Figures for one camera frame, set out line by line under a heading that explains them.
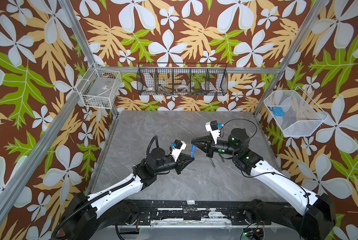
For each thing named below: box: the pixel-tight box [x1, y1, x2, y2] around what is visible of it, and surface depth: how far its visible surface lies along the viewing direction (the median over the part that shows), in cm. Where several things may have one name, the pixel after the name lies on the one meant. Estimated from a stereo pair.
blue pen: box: [190, 144, 196, 158], surface depth 68 cm
